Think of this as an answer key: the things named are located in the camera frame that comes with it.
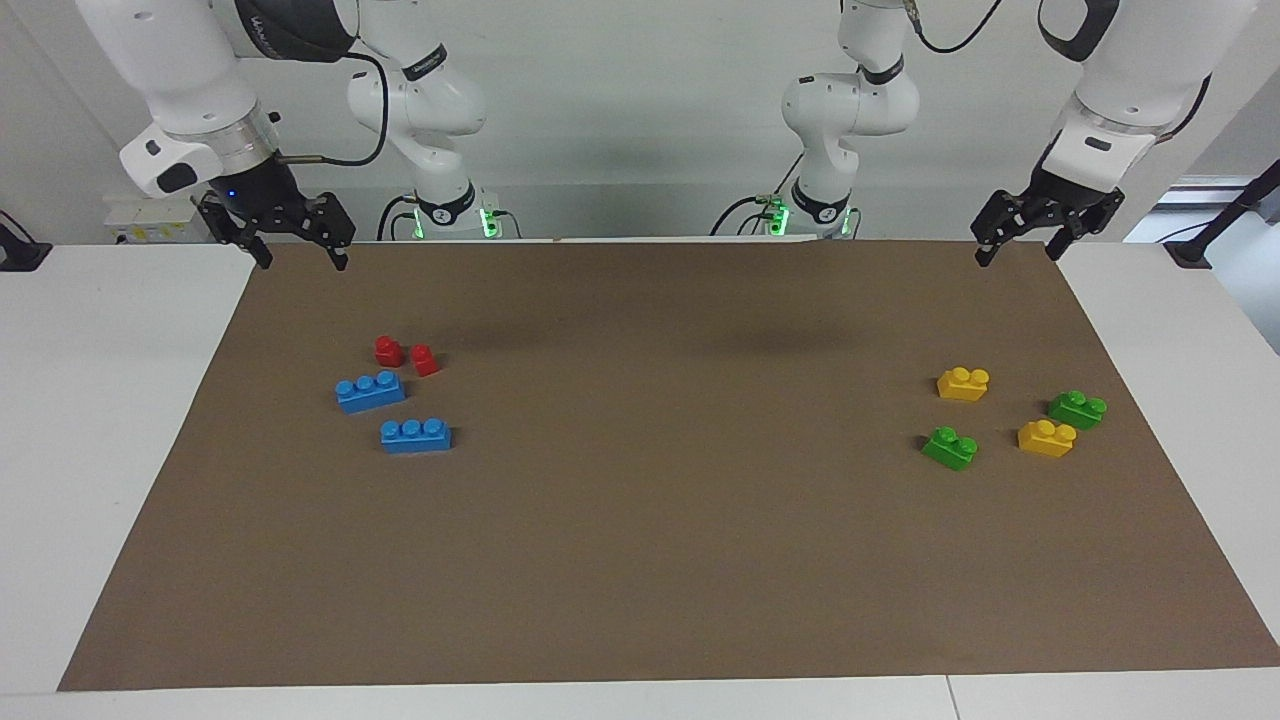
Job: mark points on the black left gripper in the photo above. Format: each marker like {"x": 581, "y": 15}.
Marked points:
{"x": 1060, "y": 200}

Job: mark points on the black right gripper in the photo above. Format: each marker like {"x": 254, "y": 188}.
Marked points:
{"x": 270, "y": 200}

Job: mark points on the green two-stud toy block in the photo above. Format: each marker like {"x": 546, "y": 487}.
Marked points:
{"x": 1077, "y": 411}
{"x": 948, "y": 450}

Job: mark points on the blue three-stud toy block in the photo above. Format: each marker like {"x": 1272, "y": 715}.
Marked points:
{"x": 416, "y": 438}
{"x": 370, "y": 393}

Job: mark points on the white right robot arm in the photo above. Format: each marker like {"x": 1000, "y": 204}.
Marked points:
{"x": 180, "y": 60}

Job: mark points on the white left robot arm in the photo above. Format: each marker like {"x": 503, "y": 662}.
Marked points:
{"x": 1140, "y": 60}

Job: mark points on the small red toy block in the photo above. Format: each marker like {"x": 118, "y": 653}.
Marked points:
{"x": 425, "y": 362}
{"x": 388, "y": 353}

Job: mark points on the yellow two-stud toy block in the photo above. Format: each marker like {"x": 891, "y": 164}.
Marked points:
{"x": 962, "y": 386}
{"x": 1045, "y": 440}

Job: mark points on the black table clamp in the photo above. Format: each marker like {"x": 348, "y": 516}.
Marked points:
{"x": 20, "y": 252}

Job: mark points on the brown table mat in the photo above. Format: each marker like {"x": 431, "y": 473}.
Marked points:
{"x": 640, "y": 540}

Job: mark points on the white wall socket box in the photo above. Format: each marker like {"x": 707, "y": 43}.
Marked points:
{"x": 150, "y": 220}

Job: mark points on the black camera stand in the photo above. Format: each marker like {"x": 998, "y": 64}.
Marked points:
{"x": 1225, "y": 215}

